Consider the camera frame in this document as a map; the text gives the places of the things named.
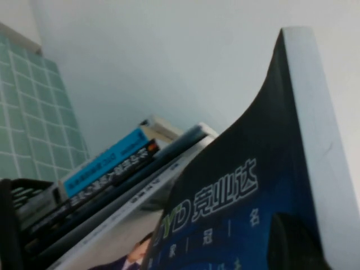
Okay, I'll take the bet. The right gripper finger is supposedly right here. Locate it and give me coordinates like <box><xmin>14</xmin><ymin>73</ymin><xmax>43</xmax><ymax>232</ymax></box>
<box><xmin>266</xmin><ymin>213</ymin><xmax>333</xmax><ymax>270</ymax></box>

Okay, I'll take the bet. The white HEEC show catalogue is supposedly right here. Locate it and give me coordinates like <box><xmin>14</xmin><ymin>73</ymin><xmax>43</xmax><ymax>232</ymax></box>
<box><xmin>140</xmin><ymin>26</ymin><xmax>357</xmax><ymax>270</ymax></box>

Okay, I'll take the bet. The grey spine paperback book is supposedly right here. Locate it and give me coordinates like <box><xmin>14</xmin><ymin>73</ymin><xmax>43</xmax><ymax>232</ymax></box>
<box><xmin>137</xmin><ymin>114</ymin><xmax>185</xmax><ymax>143</ymax></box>

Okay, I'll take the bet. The cyan spine book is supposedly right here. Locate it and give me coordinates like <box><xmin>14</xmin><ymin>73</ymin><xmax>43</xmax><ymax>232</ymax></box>
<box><xmin>63</xmin><ymin>128</ymin><xmax>150</xmax><ymax>198</ymax></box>

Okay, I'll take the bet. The black mesh book holder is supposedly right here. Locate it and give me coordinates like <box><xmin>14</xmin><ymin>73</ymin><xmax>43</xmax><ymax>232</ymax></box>
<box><xmin>0</xmin><ymin>176</ymin><xmax>74</xmax><ymax>270</ymax></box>

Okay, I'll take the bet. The white picture cover magazine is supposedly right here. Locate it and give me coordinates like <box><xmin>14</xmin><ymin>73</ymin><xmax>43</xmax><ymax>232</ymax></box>
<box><xmin>81</xmin><ymin>216</ymin><xmax>161</xmax><ymax>270</ymax></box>

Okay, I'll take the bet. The navy thin magazine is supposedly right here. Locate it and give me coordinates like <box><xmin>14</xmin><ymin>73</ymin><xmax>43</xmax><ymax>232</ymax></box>
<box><xmin>25</xmin><ymin>151</ymin><xmax>169</xmax><ymax>254</ymax></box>

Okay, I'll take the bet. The green checked tablecloth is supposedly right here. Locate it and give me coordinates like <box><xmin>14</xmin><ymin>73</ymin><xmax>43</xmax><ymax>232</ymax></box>
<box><xmin>0</xmin><ymin>28</ymin><xmax>91</xmax><ymax>184</ymax></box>

